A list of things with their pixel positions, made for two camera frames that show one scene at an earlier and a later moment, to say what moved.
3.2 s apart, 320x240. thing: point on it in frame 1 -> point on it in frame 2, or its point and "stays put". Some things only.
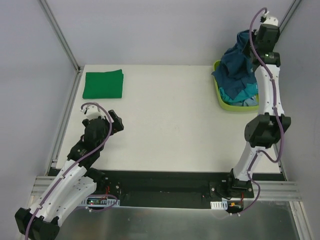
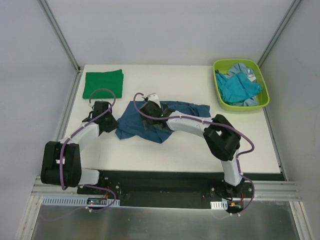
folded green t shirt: x=107 y=85 stays put
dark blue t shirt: x=238 y=68 -> x=131 y=126
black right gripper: x=251 y=46 -> x=152 y=122
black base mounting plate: x=179 y=189 stays put
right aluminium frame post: x=290 y=13 stays put
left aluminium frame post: x=60 y=34 stays put
